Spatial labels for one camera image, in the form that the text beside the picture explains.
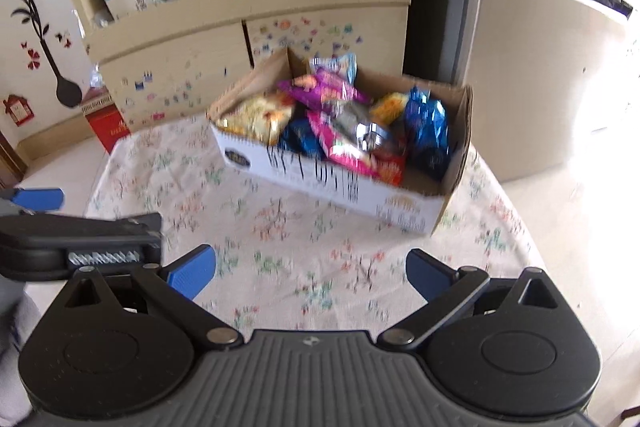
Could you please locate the pink snack packet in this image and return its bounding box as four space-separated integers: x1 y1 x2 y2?
306 109 396 178

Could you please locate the floral tablecloth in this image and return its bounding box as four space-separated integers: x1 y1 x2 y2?
85 112 538 348

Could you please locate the red frame wall sticker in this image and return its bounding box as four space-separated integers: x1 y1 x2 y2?
2 94 33 126

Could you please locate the purple snack packet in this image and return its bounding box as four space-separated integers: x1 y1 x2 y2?
277 69 371 105

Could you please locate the red gift box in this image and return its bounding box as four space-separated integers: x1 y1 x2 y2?
82 94 132 154

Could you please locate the printed cardboard box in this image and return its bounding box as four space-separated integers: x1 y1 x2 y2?
206 47 473 237

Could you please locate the pale yellow snack packet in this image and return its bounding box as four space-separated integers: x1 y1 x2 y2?
216 92 296 145

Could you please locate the cream cabinet with stickers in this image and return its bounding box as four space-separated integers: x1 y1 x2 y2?
50 0 413 128

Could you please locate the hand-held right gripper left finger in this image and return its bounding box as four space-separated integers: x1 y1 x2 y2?
62 244 243 349

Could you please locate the white refrigerator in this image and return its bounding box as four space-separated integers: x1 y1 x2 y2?
452 0 640 185

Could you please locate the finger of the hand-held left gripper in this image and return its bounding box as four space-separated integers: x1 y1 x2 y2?
0 213 164 253
0 187 66 214

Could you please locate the brown wooden furniture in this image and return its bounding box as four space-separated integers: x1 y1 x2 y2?
0 132 28 190

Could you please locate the person's grey clothing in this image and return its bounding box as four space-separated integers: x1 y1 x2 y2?
0 279 43 427

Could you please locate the silver foil snack packet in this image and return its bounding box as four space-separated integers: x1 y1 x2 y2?
332 102 396 152

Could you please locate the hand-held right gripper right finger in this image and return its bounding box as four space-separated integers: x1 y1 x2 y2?
378 248 573 351

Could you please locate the black vase wall sticker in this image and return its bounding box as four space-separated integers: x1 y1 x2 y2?
0 0 83 108

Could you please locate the blue foil snack packet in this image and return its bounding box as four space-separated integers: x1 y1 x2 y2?
280 117 326 158
404 87 451 180

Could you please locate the light blue snack packet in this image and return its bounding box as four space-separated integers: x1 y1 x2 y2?
310 53 358 85

